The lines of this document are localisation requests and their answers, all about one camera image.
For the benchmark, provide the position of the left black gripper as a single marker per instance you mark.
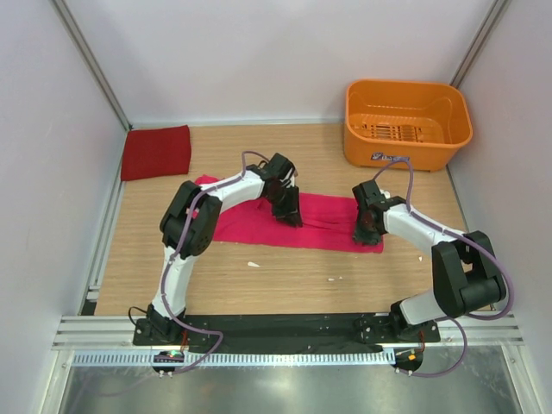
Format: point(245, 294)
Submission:
point(292, 209)

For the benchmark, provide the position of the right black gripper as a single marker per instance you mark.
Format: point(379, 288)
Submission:
point(363, 237)

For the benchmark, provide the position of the pink t shirt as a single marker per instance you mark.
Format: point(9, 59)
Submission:
point(246, 217)

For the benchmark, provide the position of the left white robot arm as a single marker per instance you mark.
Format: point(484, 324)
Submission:
point(188, 228)

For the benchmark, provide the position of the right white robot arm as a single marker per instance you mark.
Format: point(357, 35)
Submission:
point(465, 274)

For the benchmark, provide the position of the orange plastic basket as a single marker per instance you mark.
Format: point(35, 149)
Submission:
point(426, 123)

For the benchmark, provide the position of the folded dark red t shirt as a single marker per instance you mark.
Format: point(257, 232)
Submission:
point(152, 153)

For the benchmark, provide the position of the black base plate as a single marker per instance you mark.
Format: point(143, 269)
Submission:
point(341, 333)

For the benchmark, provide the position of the aluminium frame rail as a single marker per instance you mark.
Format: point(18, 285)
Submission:
point(97, 332)

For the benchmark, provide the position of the white slotted cable duct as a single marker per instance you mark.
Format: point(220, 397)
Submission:
point(173, 358)

